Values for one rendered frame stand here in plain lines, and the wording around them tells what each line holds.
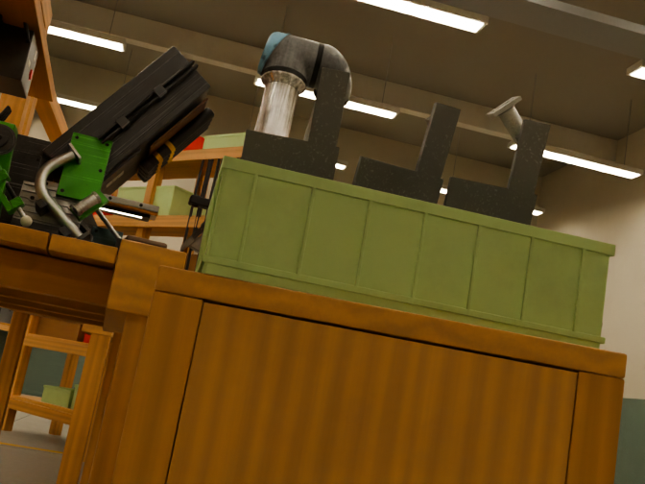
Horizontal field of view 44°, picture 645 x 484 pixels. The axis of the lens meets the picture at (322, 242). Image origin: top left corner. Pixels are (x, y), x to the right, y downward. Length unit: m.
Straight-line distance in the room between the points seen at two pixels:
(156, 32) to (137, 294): 8.29
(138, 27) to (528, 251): 8.87
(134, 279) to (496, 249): 0.81
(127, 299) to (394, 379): 0.75
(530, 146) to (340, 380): 0.52
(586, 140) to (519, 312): 9.81
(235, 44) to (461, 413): 8.93
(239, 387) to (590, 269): 0.56
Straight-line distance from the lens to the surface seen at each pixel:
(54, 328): 6.27
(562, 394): 1.19
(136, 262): 1.71
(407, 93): 10.15
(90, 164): 2.40
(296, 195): 1.15
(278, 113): 1.96
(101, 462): 1.72
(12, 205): 2.09
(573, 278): 1.27
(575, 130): 10.96
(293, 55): 2.03
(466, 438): 1.15
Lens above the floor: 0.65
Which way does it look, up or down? 11 degrees up
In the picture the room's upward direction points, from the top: 10 degrees clockwise
